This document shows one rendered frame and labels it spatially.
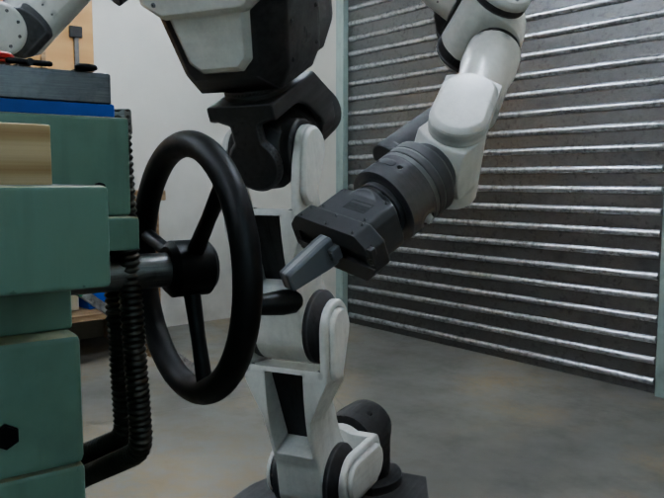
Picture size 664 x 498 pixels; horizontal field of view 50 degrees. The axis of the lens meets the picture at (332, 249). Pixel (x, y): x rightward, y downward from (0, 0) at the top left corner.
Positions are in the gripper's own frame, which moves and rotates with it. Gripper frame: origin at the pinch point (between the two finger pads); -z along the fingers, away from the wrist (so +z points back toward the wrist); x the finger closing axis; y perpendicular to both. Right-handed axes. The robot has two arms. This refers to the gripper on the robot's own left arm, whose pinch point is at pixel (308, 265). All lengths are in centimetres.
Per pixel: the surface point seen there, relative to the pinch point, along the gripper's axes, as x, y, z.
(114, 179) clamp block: 9.1, 14.4, -10.8
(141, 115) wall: 339, -92, 121
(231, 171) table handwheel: 3.7, 11.4, -2.1
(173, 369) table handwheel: 12.6, -9.5, -13.6
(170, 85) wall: 342, -86, 147
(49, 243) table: -12.9, 21.9, -22.3
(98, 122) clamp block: 10.1, 19.3, -9.3
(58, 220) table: -12.7, 22.7, -21.2
